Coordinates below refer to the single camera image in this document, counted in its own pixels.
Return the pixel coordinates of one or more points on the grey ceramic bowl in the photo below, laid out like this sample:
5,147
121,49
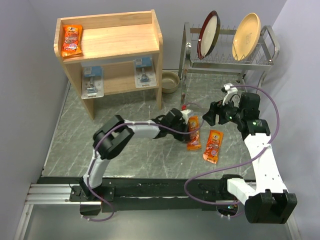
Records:
170,82

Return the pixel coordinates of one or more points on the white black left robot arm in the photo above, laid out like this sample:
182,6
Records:
111,139

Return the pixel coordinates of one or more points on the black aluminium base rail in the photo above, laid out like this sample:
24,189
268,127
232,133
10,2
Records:
137,194

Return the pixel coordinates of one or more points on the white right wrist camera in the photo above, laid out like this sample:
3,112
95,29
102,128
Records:
230,90

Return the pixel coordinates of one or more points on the steel dish rack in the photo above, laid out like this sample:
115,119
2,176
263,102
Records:
221,60

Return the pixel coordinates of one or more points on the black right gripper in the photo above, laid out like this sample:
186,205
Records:
216,107

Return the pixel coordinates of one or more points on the orange razor pack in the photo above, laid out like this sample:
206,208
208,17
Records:
213,145
72,40
194,142

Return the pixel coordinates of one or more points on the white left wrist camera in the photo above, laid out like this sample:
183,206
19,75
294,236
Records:
186,113

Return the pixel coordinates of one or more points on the beige round plate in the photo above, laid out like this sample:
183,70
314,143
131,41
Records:
246,37

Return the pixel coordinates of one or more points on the red rimmed white plate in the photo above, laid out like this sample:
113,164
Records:
209,35

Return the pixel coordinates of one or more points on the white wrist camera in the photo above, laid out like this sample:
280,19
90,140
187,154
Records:
230,90
186,113

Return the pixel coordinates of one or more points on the blue blister razor pack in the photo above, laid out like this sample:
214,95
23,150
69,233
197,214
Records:
144,73
92,82

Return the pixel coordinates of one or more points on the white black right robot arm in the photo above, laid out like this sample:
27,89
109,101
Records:
262,162

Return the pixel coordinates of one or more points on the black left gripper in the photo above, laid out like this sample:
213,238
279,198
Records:
182,137

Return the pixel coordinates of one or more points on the wooden two-tier shelf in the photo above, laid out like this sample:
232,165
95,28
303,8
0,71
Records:
111,36

